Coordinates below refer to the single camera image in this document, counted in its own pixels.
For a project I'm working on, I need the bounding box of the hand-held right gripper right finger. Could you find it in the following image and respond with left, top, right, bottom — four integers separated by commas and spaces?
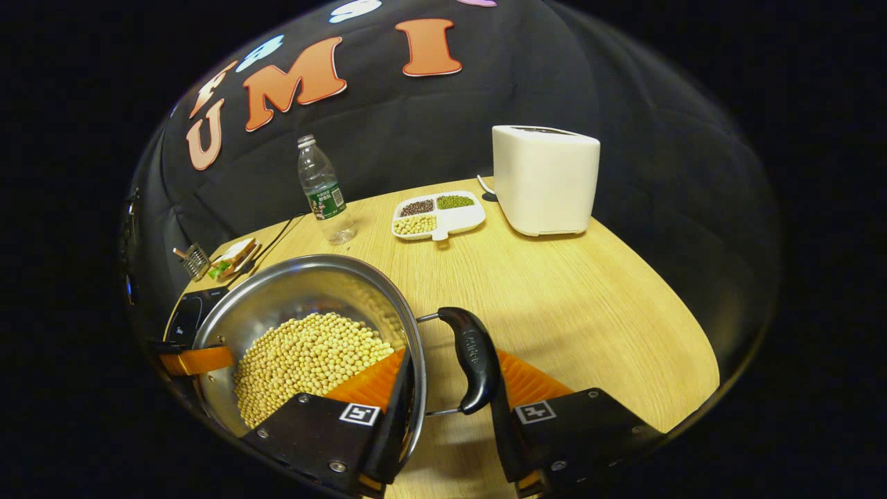
489, 350, 666, 498

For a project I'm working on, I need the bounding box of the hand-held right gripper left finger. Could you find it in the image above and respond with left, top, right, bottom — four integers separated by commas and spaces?
241, 347, 418, 498

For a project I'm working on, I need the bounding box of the black induction cooktop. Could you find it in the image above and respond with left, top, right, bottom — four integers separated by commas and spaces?
164, 286, 231, 347

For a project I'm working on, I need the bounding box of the pile of soybeans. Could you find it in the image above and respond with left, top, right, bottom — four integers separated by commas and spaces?
232, 312, 396, 429

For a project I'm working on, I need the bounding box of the stainless steel pot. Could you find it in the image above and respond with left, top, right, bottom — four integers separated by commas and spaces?
193, 254, 501, 444

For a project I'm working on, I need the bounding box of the sandwich on plate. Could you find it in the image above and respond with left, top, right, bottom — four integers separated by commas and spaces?
208, 238, 263, 281

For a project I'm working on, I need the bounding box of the clear plastic water bottle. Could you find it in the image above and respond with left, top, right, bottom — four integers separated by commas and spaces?
297, 134, 358, 246

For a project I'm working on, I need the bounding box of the white divided bean dish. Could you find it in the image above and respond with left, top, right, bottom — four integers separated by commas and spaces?
392, 191, 487, 242

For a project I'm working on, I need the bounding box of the white toaster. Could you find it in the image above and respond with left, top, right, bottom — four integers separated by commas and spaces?
492, 125, 601, 238

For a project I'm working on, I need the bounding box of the black power cable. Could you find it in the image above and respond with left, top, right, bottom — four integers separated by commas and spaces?
252, 211, 310, 269

